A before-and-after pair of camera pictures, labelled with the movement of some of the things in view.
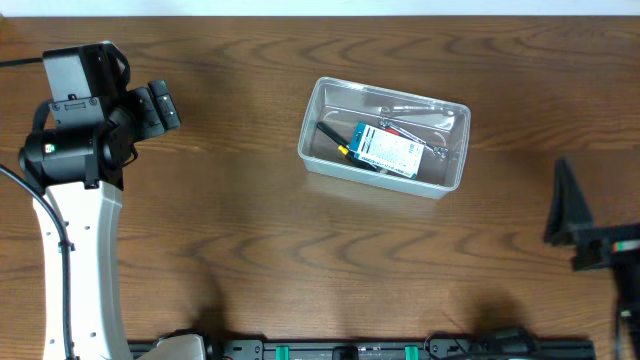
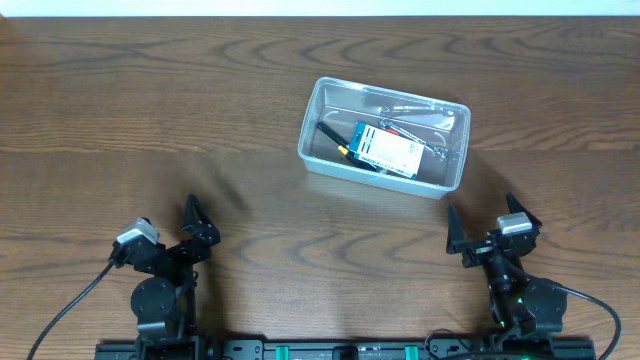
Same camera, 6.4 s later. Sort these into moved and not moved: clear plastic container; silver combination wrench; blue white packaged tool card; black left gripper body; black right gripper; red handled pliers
Moved: black left gripper body; black right gripper
Not moved: red handled pliers; clear plastic container; silver combination wrench; blue white packaged tool card
